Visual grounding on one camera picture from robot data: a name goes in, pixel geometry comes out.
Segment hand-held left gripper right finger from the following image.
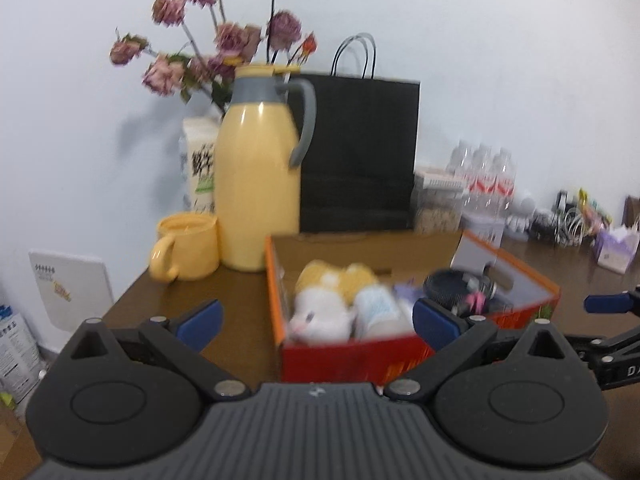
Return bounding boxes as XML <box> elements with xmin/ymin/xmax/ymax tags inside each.
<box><xmin>384</xmin><ymin>297</ymin><xmax>574</xmax><ymax>402</ymax></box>

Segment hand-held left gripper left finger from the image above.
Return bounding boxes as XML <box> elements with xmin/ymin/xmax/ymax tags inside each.
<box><xmin>70</xmin><ymin>299</ymin><xmax>251</xmax><ymax>402</ymax></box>

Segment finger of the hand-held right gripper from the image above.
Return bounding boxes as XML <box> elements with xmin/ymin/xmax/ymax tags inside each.
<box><xmin>584</xmin><ymin>285</ymin><xmax>640</xmax><ymax>317</ymax></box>
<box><xmin>567</xmin><ymin>325</ymin><xmax>640</xmax><ymax>363</ymax></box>

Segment grey braided cable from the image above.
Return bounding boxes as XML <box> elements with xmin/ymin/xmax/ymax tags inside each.
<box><xmin>424</xmin><ymin>269</ymin><xmax>513</xmax><ymax>319</ymax></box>

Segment white plastic bottle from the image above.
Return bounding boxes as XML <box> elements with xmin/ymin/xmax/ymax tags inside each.
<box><xmin>352</xmin><ymin>285</ymin><xmax>417</xmax><ymax>339</ymax></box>

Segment red cardboard box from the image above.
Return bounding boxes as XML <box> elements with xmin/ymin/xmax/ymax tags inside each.
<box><xmin>264</xmin><ymin>230</ymin><xmax>562</xmax><ymax>384</ymax></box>

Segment purple cloth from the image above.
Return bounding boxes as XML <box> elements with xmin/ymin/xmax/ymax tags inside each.
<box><xmin>394</xmin><ymin>282</ymin><xmax>427</xmax><ymax>307</ymax></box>

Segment purple tissue box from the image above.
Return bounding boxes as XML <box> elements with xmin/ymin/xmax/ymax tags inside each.
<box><xmin>594</xmin><ymin>227</ymin><xmax>640</xmax><ymax>274</ymax></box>

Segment yellow mug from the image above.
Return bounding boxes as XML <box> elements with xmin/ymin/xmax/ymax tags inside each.
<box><xmin>149</xmin><ymin>212</ymin><xmax>221</xmax><ymax>282</ymax></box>

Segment colourful pen bundle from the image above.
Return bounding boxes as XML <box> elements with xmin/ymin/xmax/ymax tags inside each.
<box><xmin>576</xmin><ymin>187</ymin><xmax>614</xmax><ymax>232</ymax></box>

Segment yellow white plush toy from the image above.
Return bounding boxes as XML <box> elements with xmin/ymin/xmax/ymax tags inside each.
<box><xmin>287</xmin><ymin>260</ymin><xmax>377</xmax><ymax>346</ymax></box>

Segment clear nut container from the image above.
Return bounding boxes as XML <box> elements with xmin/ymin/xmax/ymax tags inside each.
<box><xmin>413</xmin><ymin>167</ymin><xmax>467</xmax><ymax>235</ymax></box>

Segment white robot speaker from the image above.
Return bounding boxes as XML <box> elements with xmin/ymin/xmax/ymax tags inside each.
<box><xmin>505</xmin><ymin>192</ymin><xmax>539</xmax><ymax>239</ymax></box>

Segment yellow thermos jug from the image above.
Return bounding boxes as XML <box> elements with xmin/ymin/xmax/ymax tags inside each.
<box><xmin>215</xmin><ymin>65</ymin><xmax>318</xmax><ymax>273</ymax></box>

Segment white milk carton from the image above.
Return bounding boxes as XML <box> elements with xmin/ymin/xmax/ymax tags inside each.
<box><xmin>179</xmin><ymin>117</ymin><xmax>222</xmax><ymax>216</ymax></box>

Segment black paper bag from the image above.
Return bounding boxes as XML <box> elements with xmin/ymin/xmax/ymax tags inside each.
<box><xmin>287</xmin><ymin>33</ymin><xmax>421</xmax><ymax>235</ymax></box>

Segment blue white package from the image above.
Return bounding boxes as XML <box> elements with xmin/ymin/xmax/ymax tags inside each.
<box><xmin>0</xmin><ymin>304</ymin><xmax>42</xmax><ymax>403</ymax></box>

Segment dried pink flowers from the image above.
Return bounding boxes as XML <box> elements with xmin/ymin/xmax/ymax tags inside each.
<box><xmin>110</xmin><ymin>0</ymin><xmax>319</xmax><ymax>107</ymax></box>

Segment tangled cable bundle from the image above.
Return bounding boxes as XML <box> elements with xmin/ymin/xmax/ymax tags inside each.
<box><xmin>531</xmin><ymin>205</ymin><xmax>592</xmax><ymax>249</ymax></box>

